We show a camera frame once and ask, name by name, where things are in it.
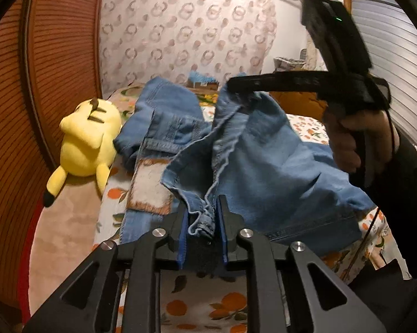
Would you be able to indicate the blue denim pants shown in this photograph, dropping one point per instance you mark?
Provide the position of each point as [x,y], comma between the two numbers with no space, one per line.
[271,173]

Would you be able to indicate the wooden louvred wardrobe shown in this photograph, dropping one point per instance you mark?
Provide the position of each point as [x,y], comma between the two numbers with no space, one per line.
[55,76]

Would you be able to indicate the cardboard box with blue bag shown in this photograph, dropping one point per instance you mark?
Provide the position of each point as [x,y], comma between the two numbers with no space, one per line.
[203,81]

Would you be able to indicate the person's right forearm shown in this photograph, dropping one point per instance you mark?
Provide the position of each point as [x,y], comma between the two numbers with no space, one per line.
[409,215]

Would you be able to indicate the person's right hand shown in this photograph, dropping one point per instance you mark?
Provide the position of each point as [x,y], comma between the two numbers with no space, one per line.
[347,142]

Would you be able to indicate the orange print bedsheet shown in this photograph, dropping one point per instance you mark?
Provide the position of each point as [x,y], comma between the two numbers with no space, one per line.
[201,305]

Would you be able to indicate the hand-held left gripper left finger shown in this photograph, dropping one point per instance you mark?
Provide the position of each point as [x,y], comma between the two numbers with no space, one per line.
[183,246]

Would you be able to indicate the yellow plush toy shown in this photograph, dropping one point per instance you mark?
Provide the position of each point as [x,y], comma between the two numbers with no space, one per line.
[87,138]

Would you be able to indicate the wooden sideboard cabinet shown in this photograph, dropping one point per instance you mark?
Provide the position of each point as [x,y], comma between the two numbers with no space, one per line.
[298,102]

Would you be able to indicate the circle print sheer curtain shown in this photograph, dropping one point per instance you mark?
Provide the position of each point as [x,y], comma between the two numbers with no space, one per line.
[180,27]

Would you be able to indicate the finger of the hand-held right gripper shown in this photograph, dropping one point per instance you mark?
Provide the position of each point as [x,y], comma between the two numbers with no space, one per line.
[281,82]

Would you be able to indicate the floral blanket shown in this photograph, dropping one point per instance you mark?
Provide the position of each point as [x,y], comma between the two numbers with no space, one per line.
[66,239]

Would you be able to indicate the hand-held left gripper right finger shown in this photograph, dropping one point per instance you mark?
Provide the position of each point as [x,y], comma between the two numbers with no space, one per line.
[223,239]

